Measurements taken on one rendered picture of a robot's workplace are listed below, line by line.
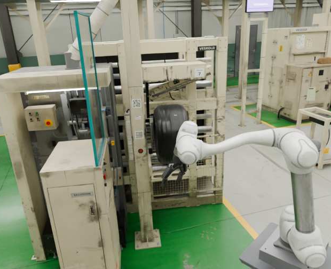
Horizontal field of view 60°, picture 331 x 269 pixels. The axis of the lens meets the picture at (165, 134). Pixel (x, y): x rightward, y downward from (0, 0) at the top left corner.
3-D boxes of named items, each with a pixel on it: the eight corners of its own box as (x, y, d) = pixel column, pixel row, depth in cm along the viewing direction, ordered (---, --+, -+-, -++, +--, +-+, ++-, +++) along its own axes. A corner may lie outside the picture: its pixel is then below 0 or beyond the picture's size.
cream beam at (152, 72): (143, 82, 268) (142, 67, 263) (142, 79, 292) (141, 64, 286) (206, 79, 274) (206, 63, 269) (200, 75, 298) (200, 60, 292)
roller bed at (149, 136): (134, 150, 305) (132, 124, 294) (133, 145, 319) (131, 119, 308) (152, 149, 307) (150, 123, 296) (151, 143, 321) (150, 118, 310)
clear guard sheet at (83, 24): (95, 166, 189) (73, 10, 156) (102, 137, 240) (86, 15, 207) (98, 166, 189) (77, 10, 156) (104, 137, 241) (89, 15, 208)
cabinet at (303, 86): (295, 124, 631) (302, 66, 588) (278, 117, 684) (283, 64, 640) (329, 119, 654) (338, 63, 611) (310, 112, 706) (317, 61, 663)
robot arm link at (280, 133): (269, 123, 162) (278, 131, 150) (302, 123, 162) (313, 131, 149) (267, 144, 167) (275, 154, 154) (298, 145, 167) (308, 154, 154)
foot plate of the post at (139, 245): (135, 250, 292) (134, 246, 291) (134, 232, 317) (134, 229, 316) (161, 246, 295) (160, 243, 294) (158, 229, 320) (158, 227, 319)
